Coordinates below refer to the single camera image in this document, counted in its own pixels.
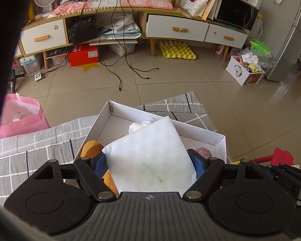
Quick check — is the clear storage bin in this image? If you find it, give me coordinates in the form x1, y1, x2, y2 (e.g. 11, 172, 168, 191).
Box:
19, 53, 43, 74

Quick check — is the white knit glove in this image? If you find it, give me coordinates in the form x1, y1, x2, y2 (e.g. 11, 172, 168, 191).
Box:
129, 120, 152, 134

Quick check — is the pink shopping bag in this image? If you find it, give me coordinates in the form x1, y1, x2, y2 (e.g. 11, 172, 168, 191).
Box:
0, 94, 50, 139

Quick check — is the white sponge block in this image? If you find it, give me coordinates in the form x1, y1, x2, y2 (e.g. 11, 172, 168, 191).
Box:
102, 116, 196, 195

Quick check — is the black microwave oven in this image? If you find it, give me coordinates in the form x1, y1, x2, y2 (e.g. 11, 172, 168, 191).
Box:
214, 0, 259, 31

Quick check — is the red shoe box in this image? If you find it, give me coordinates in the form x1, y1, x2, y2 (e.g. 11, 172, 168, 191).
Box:
68, 44, 99, 67

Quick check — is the white toy carton box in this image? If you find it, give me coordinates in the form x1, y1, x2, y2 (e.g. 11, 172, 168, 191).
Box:
226, 56, 265, 87

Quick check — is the yellow egg tray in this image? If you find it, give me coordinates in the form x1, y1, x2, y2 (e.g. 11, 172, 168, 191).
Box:
158, 40, 196, 60

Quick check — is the green plastic basket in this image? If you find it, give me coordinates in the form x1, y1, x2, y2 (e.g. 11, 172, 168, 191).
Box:
250, 39, 272, 55

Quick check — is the red plastic stool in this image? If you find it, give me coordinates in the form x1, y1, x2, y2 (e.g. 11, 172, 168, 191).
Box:
251, 147, 301, 177

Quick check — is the mauve towel cloth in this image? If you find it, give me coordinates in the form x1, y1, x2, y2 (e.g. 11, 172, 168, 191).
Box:
196, 147, 213, 159

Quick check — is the silver refrigerator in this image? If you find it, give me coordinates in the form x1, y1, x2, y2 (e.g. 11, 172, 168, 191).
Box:
260, 0, 301, 82

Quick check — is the wooden white TV cabinet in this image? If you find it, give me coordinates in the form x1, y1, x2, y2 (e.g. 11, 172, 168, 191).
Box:
14, 7, 247, 59

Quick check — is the brown plush animal toy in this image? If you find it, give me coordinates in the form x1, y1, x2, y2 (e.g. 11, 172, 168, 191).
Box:
80, 140, 119, 197

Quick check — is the black printer device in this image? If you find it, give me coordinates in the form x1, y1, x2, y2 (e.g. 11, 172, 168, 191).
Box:
67, 15, 98, 45

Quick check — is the pink cushion mat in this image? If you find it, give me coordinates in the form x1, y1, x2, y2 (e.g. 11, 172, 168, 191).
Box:
47, 0, 173, 18

